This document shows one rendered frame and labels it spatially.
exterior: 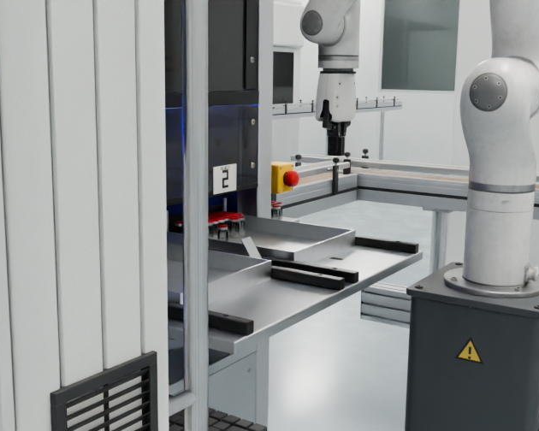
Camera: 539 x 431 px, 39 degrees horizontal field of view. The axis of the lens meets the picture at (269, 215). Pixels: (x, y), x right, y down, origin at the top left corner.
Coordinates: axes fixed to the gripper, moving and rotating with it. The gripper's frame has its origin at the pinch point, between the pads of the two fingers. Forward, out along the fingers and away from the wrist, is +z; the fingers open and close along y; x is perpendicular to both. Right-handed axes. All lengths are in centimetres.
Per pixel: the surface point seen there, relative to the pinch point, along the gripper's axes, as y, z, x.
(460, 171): -85, 14, -1
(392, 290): -85, 55, -22
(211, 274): 32.6, 22.0, -8.3
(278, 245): 4.1, 21.9, -11.4
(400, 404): -119, 110, -31
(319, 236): -5.7, 21.2, -6.6
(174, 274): 36.1, 21.9, -14.3
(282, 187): -16.5, 12.8, -23.1
